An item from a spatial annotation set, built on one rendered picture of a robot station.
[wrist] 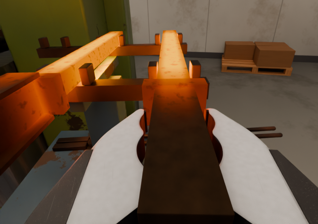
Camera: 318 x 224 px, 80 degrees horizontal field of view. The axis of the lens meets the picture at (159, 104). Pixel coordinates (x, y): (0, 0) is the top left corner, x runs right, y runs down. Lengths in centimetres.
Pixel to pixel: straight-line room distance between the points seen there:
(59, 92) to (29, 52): 59
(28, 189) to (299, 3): 422
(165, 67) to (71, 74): 10
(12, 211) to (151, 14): 409
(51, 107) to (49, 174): 33
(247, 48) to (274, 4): 88
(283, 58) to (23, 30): 325
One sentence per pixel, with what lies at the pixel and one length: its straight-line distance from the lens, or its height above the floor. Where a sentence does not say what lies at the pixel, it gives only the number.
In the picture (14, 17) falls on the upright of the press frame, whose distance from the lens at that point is 76.
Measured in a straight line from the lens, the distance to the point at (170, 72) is 18.
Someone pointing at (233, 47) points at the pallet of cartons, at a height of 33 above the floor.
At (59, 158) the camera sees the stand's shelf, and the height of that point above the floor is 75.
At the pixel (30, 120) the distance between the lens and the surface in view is 18.
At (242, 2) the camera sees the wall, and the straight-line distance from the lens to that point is 410.
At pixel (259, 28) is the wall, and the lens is 417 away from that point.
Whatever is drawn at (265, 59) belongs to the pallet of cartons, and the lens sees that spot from 342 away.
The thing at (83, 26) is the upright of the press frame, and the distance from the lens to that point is 69.
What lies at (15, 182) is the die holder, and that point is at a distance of 81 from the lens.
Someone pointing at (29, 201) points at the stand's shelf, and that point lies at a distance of 48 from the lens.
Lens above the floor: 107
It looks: 28 degrees down
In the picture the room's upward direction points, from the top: 2 degrees counter-clockwise
